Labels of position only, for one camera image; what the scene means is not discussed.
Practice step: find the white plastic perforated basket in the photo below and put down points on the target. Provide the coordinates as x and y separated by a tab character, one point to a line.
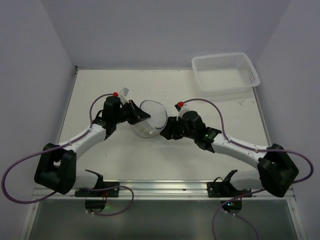
225	73

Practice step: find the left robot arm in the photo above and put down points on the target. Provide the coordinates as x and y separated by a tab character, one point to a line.
57	167

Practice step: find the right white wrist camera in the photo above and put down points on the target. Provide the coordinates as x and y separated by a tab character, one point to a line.
182	108

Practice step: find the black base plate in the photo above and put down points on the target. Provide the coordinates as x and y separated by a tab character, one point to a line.
96	201
222	188

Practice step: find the white mesh laundry bag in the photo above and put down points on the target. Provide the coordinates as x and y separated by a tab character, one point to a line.
152	126

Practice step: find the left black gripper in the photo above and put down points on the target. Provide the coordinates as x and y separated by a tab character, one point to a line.
131	111

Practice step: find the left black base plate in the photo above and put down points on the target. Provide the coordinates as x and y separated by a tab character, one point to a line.
96	201

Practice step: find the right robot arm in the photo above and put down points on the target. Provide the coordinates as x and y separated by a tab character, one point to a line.
273	169

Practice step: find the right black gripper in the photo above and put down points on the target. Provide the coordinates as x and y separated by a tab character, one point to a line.
173	128

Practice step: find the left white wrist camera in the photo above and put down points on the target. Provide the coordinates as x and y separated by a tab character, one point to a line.
123	95

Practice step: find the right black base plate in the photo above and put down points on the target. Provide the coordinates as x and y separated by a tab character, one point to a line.
222	188

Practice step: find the aluminium front rail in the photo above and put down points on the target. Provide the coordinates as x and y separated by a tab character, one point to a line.
163	190

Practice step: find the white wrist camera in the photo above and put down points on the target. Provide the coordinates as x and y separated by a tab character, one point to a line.
123	95
182	108

